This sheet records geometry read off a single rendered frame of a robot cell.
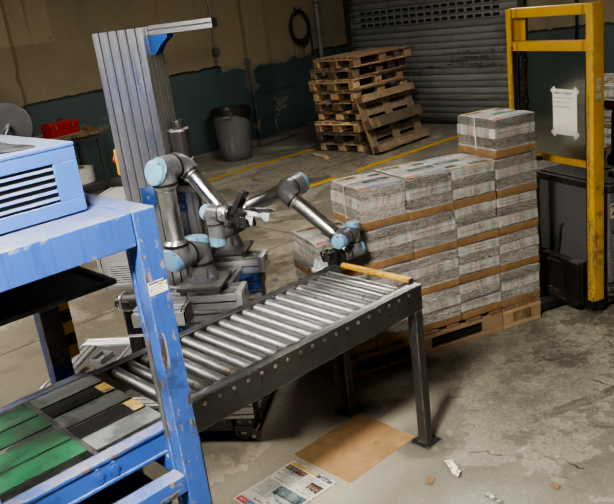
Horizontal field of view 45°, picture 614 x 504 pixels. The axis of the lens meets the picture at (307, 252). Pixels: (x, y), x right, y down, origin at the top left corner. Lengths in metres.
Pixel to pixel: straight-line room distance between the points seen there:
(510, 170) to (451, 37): 7.49
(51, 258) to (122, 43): 1.86
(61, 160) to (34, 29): 8.08
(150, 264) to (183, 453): 0.61
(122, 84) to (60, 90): 6.62
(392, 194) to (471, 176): 0.51
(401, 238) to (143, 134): 1.50
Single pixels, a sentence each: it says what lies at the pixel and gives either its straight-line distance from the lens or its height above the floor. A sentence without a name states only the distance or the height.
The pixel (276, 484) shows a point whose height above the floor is 0.01.
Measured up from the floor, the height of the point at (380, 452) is 0.00.
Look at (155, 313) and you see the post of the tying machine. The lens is 2.21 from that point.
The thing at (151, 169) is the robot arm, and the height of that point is 1.42.
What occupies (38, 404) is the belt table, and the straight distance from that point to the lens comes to 2.90.
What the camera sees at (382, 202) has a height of 0.97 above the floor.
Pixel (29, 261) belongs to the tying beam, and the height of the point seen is 1.51.
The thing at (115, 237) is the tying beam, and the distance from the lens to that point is 2.10.
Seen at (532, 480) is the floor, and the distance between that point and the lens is 3.47.
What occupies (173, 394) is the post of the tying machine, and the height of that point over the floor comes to 0.98.
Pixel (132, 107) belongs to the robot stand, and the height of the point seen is 1.67.
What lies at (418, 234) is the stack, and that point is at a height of 0.74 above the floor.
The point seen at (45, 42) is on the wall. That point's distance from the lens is 10.30.
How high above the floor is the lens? 2.03
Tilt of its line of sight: 18 degrees down
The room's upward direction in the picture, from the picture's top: 7 degrees counter-clockwise
